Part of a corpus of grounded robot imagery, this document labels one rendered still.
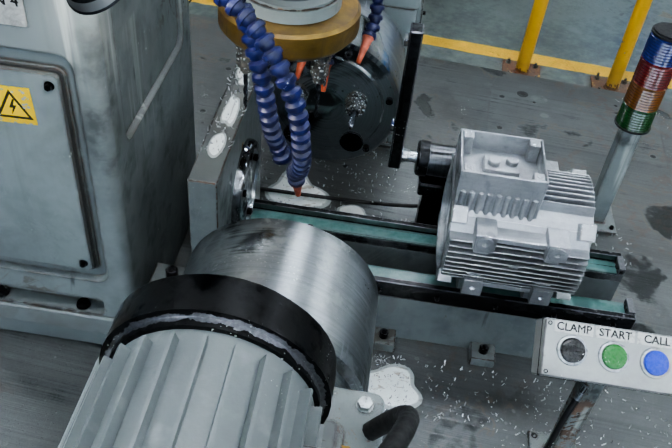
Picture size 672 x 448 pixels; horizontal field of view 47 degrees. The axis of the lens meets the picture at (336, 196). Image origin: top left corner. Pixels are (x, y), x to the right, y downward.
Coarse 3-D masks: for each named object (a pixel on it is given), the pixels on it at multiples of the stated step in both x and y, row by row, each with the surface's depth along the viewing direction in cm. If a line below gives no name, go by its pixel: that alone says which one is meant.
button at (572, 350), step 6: (564, 342) 92; (570, 342) 92; (576, 342) 92; (564, 348) 92; (570, 348) 91; (576, 348) 91; (582, 348) 91; (564, 354) 91; (570, 354) 91; (576, 354) 91; (582, 354) 91; (570, 360) 91; (576, 360) 91
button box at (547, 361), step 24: (552, 336) 93; (576, 336) 92; (600, 336) 92; (624, 336) 92; (648, 336) 92; (552, 360) 92; (600, 360) 92; (600, 384) 92; (624, 384) 91; (648, 384) 91
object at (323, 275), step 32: (256, 224) 90; (288, 224) 90; (192, 256) 94; (224, 256) 87; (256, 256) 86; (288, 256) 86; (320, 256) 88; (352, 256) 92; (288, 288) 83; (320, 288) 85; (352, 288) 88; (320, 320) 82; (352, 320) 86; (352, 352) 83; (352, 384) 83
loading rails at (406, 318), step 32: (320, 224) 126; (352, 224) 127; (384, 224) 127; (416, 224) 127; (384, 256) 127; (416, 256) 126; (608, 256) 125; (384, 288) 118; (416, 288) 117; (448, 288) 117; (608, 288) 126; (384, 320) 122; (416, 320) 122; (448, 320) 121; (480, 320) 120; (512, 320) 119; (576, 320) 117; (608, 320) 116; (480, 352) 121; (512, 352) 124
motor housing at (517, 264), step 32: (448, 192) 122; (576, 192) 109; (448, 224) 123; (512, 224) 108; (544, 224) 107; (576, 224) 107; (448, 256) 108; (480, 256) 109; (512, 256) 108; (576, 256) 106; (512, 288) 112; (576, 288) 109
